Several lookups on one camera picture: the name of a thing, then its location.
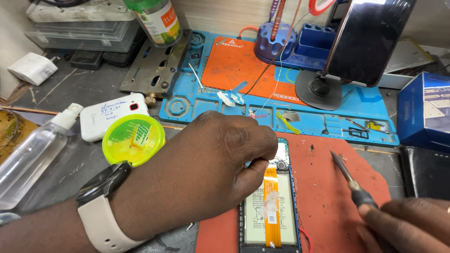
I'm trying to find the white flat box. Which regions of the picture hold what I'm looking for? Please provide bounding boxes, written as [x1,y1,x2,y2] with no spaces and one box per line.
[378,37,450,90]

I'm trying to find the blue tape piece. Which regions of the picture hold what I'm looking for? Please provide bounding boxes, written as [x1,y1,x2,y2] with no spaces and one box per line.
[225,82,248,99]

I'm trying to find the person's right hand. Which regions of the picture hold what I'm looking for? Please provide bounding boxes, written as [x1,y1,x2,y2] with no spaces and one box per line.
[357,197,450,253]

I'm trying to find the green-label plastic bottle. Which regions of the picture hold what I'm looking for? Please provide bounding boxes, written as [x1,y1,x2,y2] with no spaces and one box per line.
[122,0,183,48]

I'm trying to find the orange cable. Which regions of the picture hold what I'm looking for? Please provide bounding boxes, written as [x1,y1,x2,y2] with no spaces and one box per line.
[239,26,259,38]

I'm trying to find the black smartwatch with beige band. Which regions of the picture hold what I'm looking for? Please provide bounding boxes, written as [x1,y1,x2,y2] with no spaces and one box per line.
[75,161,153,253]

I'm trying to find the red screwdriver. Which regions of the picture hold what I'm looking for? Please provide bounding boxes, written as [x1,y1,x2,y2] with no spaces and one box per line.
[270,0,286,42]

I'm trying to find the white plastic strip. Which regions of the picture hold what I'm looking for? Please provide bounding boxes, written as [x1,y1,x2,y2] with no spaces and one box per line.
[188,63,204,90]

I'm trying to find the white charger adapter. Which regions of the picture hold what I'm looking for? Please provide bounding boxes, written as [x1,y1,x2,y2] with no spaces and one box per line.
[8,53,58,86]

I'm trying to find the blue and orange repair mat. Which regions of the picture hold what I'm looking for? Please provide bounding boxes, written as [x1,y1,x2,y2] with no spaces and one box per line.
[159,30,400,146]

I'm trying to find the yellow-green round tub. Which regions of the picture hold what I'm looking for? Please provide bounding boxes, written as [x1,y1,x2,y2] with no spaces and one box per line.
[102,114,166,167]

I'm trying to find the white handwritten-label device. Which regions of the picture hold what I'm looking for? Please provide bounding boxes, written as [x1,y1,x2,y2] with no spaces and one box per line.
[80,93,150,143]

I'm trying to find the red ring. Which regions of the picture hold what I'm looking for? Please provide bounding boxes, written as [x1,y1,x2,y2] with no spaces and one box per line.
[309,0,337,16]

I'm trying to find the clear spray bottle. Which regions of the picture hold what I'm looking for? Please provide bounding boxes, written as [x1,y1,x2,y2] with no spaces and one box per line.
[0,103,84,211]

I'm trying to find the person's left hand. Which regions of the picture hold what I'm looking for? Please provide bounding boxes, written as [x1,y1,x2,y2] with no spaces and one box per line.
[112,110,279,240]

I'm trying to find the black smartphone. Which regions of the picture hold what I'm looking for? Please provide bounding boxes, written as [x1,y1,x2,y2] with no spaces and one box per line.
[323,0,417,87]

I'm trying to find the clear plastic box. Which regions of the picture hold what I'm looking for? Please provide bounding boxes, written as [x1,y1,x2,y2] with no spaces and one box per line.
[24,19,141,53]

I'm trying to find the thin brown wire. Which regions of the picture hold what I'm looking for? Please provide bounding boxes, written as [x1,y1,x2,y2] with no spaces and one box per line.
[241,0,304,99]

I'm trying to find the blue carton box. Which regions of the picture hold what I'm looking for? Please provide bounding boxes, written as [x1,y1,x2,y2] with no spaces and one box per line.
[397,72,450,153]

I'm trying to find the black-handled screwdriver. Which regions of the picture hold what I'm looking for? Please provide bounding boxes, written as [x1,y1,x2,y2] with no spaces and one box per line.
[330,150,379,209]

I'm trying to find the metal jig plate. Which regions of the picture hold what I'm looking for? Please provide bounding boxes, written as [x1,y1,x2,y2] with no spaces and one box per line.
[120,29,193,99]

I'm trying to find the blue round screwdriver holder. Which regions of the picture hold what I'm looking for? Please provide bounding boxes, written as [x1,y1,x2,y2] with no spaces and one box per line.
[254,21,298,64]

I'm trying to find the black wallet case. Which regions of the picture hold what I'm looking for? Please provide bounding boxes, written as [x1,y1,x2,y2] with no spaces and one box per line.
[400,146,450,201]

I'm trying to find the red wire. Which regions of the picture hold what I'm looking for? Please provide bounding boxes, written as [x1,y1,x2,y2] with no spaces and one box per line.
[299,227,313,253]

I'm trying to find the red work mat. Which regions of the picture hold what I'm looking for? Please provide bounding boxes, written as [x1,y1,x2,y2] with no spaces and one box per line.
[195,132,392,253]

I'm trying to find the brown round container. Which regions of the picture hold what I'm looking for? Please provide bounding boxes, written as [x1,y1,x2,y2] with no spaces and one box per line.
[0,108,38,164]

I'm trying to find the black sim tray parts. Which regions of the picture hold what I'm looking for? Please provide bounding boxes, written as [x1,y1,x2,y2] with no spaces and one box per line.
[342,118,370,140]

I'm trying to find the small yellow flex part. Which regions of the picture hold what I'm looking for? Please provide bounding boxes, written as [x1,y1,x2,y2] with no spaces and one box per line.
[364,120,389,134]

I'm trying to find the white tape piece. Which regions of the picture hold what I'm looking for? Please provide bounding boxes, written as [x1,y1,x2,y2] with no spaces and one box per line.
[217,91,245,107]

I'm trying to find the black phone stand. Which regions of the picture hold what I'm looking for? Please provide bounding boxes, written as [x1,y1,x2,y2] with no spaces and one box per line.
[295,70,368,111]

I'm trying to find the thin white wire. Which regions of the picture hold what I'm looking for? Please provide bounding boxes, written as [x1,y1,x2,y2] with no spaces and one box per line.
[261,53,283,110]

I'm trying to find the blue rectangular tool holder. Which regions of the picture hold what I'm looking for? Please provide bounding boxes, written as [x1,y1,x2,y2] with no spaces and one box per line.
[278,23,338,72]

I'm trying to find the large black keypad phone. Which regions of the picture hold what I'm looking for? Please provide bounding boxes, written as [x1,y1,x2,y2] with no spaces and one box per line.
[102,33,146,67]

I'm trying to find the smartphone with exposed battery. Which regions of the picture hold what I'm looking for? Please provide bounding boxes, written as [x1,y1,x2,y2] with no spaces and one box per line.
[238,138,303,253]

